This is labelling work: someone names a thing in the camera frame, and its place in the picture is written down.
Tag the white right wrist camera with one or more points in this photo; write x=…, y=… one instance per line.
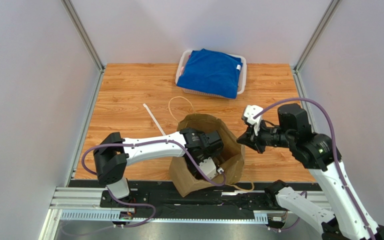
x=252, y=117

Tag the white straw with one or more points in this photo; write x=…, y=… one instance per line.
x=154, y=119

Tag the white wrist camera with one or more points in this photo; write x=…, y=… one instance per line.
x=208, y=168
x=252, y=117

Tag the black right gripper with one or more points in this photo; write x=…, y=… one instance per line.
x=251, y=138

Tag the blue folded cloth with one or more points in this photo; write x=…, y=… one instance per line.
x=212, y=71

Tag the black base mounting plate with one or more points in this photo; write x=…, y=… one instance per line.
x=214, y=203

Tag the brown paper bag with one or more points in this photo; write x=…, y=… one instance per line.
x=231, y=159

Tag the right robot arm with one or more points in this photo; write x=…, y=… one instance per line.
x=347, y=219

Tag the aluminium frame rail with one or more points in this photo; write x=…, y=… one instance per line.
x=85, y=208

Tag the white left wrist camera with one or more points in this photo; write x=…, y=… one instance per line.
x=208, y=168

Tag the white plastic basket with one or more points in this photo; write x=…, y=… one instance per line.
x=243, y=76

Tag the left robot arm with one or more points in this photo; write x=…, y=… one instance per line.
x=114, y=154

